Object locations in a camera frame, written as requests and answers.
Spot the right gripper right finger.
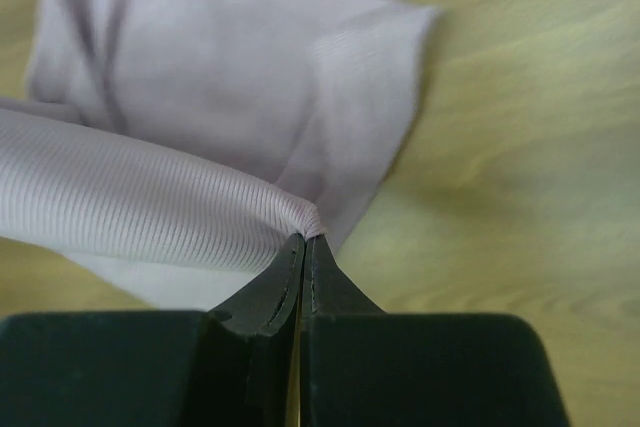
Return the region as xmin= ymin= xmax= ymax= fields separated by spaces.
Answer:
xmin=301 ymin=236 xmax=385 ymax=315

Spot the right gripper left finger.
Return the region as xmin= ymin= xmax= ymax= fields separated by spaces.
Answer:
xmin=208 ymin=234 xmax=306 ymax=337

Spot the pink tank top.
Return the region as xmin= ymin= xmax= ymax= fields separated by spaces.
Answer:
xmin=1 ymin=0 xmax=438 ymax=309

